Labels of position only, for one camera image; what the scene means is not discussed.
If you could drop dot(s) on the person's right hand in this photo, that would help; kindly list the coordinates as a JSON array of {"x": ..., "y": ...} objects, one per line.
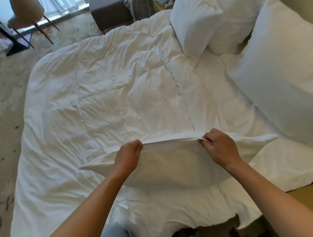
[{"x": 222, "y": 150}]

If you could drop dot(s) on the person's left hand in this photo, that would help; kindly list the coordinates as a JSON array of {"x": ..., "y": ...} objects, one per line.
[{"x": 127, "y": 157}]

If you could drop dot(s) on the white duvet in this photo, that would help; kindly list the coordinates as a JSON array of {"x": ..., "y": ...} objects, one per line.
[
  {"x": 92, "y": 100},
  {"x": 224, "y": 105}
]

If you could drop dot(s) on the white pillow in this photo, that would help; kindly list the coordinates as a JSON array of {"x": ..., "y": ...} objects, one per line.
[
  {"x": 235, "y": 19},
  {"x": 172, "y": 166},
  {"x": 195, "y": 22},
  {"x": 283, "y": 75}
]

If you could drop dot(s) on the person's right forearm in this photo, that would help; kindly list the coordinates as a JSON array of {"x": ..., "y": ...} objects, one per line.
[{"x": 283, "y": 202}]

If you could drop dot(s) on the person's left forearm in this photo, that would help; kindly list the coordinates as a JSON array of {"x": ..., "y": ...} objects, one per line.
[{"x": 80, "y": 219}]

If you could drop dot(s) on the wooden nightstand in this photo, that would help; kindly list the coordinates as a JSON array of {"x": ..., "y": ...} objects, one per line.
[
  {"x": 158, "y": 6},
  {"x": 309, "y": 195}
]

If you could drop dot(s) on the brown upholstered sofa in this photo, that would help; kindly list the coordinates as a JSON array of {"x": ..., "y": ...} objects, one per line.
[{"x": 110, "y": 11}]

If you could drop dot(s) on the white crumpled bedding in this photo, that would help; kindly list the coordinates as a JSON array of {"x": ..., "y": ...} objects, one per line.
[{"x": 139, "y": 4}]

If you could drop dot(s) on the dark table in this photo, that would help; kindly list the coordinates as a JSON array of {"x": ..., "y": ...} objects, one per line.
[{"x": 17, "y": 43}]

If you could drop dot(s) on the white sheer curtain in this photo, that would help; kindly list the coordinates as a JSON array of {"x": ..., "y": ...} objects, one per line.
[{"x": 59, "y": 4}]

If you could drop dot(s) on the white plastic bag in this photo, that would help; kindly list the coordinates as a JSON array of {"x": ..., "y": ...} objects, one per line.
[{"x": 1, "y": 46}]

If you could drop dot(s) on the beige chair wooden legs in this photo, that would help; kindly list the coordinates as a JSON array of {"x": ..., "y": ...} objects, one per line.
[{"x": 25, "y": 10}]

